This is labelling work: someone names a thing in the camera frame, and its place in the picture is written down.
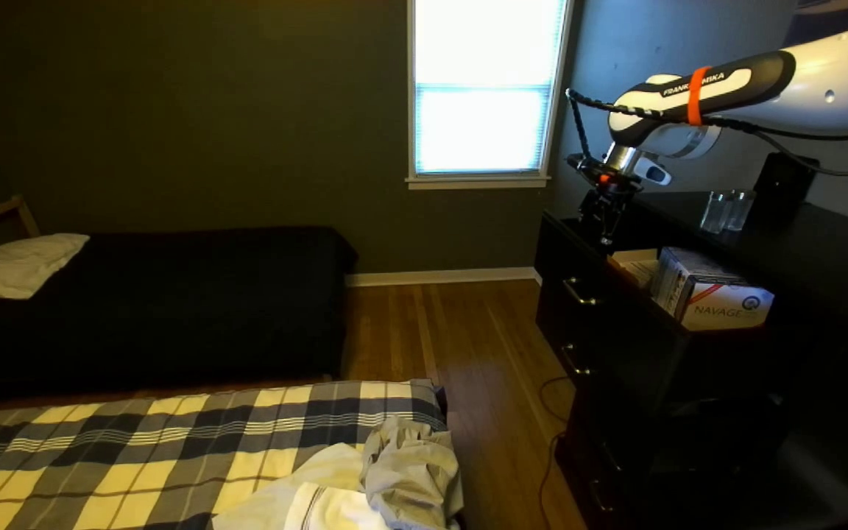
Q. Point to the beige paper item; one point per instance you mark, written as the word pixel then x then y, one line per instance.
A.
pixel 634 265

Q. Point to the white pillow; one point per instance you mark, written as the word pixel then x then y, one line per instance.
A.
pixel 12 265

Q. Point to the wall picture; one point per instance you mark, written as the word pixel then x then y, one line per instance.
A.
pixel 838 10

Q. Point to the black stand object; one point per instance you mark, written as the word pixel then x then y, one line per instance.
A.
pixel 784 181

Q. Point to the bright white-framed window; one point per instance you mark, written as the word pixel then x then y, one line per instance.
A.
pixel 485 99

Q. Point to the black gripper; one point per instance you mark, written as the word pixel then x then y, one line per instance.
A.
pixel 607 209

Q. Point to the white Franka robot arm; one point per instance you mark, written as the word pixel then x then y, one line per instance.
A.
pixel 838 88

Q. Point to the white cardboard box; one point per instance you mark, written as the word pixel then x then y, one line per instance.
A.
pixel 737 308

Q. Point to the white crumpled clothes pile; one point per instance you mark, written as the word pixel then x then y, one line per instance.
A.
pixel 395 480

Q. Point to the yellow black plaid blanket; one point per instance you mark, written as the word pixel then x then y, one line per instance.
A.
pixel 101 451

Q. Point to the black dresser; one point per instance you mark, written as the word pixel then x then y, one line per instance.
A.
pixel 838 284

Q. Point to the white baseboard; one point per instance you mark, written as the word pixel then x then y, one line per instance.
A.
pixel 442 277

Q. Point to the black dresser drawer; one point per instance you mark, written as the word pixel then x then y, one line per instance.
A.
pixel 601 312

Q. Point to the black covered bed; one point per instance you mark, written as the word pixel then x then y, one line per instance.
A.
pixel 199 295

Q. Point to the grey plastic packet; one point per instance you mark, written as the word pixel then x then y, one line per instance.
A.
pixel 684 265

